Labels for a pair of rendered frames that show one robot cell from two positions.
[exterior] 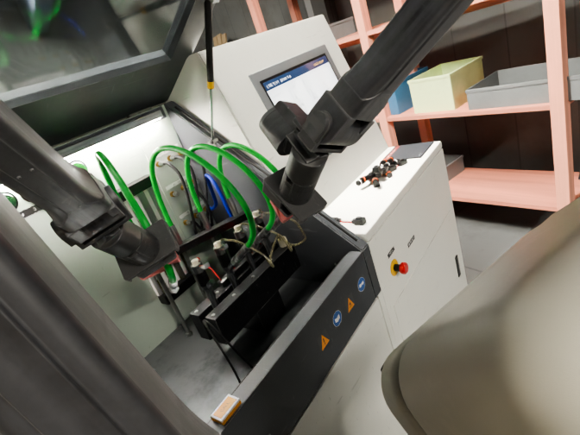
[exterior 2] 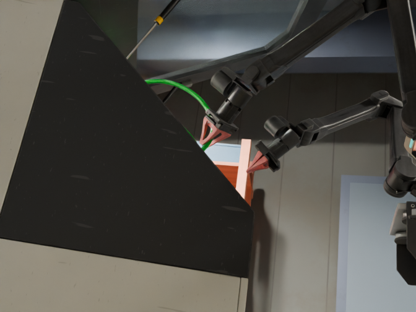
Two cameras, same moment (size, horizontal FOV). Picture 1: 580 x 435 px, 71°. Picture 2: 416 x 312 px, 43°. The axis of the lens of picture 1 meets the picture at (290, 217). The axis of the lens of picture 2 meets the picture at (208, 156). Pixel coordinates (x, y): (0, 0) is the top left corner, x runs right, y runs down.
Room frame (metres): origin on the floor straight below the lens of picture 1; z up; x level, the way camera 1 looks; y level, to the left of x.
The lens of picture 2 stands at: (-0.27, 1.29, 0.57)
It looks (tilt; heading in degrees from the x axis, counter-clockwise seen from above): 22 degrees up; 312
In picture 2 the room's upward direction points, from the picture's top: 8 degrees clockwise
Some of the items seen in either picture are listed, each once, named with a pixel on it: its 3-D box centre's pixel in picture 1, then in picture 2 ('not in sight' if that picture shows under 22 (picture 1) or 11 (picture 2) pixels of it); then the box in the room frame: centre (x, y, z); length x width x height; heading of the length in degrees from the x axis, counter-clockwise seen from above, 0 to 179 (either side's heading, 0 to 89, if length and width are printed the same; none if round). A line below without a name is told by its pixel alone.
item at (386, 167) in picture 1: (381, 169); not in sight; (1.33, -0.36, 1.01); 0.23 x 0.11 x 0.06; 137
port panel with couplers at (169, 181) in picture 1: (183, 186); not in sight; (1.25, 0.28, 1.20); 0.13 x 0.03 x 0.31; 137
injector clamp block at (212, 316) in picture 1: (254, 297); not in sight; (0.98, 0.17, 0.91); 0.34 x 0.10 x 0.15; 137
